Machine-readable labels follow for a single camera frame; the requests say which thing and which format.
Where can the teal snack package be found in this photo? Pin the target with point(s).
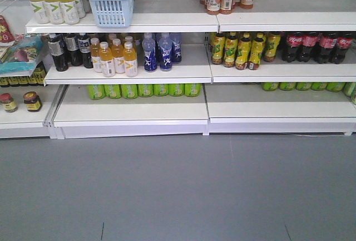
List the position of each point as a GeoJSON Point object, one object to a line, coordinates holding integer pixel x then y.
{"type": "Point", "coordinates": [22, 58]}

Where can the dark tea bottle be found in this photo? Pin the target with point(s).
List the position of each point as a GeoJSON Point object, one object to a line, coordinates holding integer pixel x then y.
{"type": "Point", "coordinates": [57, 52]}
{"type": "Point", "coordinates": [73, 49]}
{"type": "Point", "coordinates": [85, 49]}

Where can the orange vitamin drink bottle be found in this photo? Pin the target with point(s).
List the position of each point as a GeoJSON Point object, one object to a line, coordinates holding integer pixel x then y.
{"type": "Point", "coordinates": [95, 57]}
{"type": "Point", "coordinates": [106, 60]}
{"type": "Point", "coordinates": [117, 52]}
{"type": "Point", "coordinates": [130, 60]}

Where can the white store shelving unit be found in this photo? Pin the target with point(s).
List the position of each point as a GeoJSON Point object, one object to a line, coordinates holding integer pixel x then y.
{"type": "Point", "coordinates": [231, 102]}

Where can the black cola plastic bottle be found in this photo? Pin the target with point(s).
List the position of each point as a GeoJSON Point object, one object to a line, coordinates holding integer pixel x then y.
{"type": "Point", "coordinates": [326, 45]}
{"type": "Point", "coordinates": [343, 44]}
{"type": "Point", "coordinates": [293, 42]}
{"type": "Point", "coordinates": [309, 40]}

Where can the blue sports drink bottle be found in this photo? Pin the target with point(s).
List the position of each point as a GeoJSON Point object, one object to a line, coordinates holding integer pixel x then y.
{"type": "Point", "coordinates": [165, 46]}
{"type": "Point", "coordinates": [176, 47]}
{"type": "Point", "coordinates": [148, 46]}

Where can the red lid sauce jar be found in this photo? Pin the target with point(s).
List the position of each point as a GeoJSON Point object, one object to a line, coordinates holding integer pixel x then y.
{"type": "Point", "coordinates": [8, 102]}
{"type": "Point", "coordinates": [32, 101]}

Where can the pale yellow drink bottle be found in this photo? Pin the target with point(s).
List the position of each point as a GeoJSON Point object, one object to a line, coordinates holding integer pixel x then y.
{"type": "Point", "coordinates": [69, 10]}
{"type": "Point", "coordinates": [54, 11]}
{"type": "Point", "coordinates": [40, 13]}

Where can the yellow lemon tea bottle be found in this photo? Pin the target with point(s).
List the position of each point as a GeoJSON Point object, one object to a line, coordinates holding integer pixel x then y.
{"type": "Point", "coordinates": [256, 52]}
{"type": "Point", "coordinates": [218, 48]}
{"type": "Point", "coordinates": [231, 44]}
{"type": "Point", "coordinates": [243, 51]}
{"type": "Point", "coordinates": [271, 46]}

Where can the red snack bag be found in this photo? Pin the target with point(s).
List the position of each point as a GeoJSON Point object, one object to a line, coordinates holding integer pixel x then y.
{"type": "Point", "coordinates": [5, 36]}

